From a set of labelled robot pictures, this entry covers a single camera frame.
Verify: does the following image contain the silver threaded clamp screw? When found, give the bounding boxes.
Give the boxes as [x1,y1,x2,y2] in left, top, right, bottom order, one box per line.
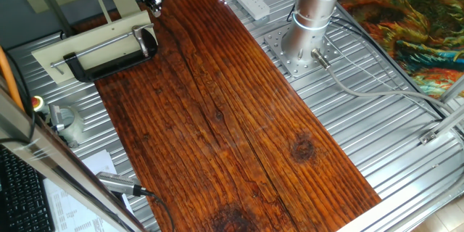
[49,30,136,76]

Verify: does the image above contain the grey metal pole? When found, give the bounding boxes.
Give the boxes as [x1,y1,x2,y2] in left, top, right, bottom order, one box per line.
[27,0,78,38]

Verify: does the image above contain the glossy wood-grain table mat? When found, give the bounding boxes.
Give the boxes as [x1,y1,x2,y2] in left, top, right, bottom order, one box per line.
[72,0,383,232]

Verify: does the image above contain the red emergency stop button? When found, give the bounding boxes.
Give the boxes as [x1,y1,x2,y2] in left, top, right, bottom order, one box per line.
[30,95,51,117]

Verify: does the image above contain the orange pole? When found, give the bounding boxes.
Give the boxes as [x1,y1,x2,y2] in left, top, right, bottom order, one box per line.
[0,45,25,112]

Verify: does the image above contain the white printed paper sheets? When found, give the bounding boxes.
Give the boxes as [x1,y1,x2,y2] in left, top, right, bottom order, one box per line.
[42,149,136,232]

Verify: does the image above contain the black computer keyboard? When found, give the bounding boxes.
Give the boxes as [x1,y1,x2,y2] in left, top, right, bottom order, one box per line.
[0,144,56,232]

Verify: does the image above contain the colourful painted cloth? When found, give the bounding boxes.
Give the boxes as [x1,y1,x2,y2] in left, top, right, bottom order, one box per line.
[339,0,464,99]

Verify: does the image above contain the aluminium profile strut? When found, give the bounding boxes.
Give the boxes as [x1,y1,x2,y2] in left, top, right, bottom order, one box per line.
[419,104,464,146]
[437,75,464,104]

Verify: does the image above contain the cream wooden frame stand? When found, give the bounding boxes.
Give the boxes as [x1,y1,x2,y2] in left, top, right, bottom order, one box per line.
[13,0,160,85]

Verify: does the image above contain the black C-clamp with silver handle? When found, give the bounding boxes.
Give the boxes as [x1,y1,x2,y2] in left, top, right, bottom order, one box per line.
[63,28,160,83]

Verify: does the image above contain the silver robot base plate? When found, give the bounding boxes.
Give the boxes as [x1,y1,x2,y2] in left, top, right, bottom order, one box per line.
[263,25,342,79]

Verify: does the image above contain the grey round plastic mount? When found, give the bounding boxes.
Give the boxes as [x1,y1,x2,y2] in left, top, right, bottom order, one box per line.
[46,103,86,149]

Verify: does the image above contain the black looped cable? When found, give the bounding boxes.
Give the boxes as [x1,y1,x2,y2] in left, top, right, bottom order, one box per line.
[0,52,37,145]

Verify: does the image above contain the steel frame beam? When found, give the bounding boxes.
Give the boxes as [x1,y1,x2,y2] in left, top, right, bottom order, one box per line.
[0,79,146,232]

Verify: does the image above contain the black camera cable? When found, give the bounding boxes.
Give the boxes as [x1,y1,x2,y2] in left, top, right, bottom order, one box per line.
[140,187,177,232]

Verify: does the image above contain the thick grey robot cable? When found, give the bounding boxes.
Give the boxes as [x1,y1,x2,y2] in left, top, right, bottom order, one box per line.
[310,47,464,117]

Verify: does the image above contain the thin black cable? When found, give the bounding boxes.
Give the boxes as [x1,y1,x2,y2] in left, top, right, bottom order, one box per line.
[328,16,452,121]

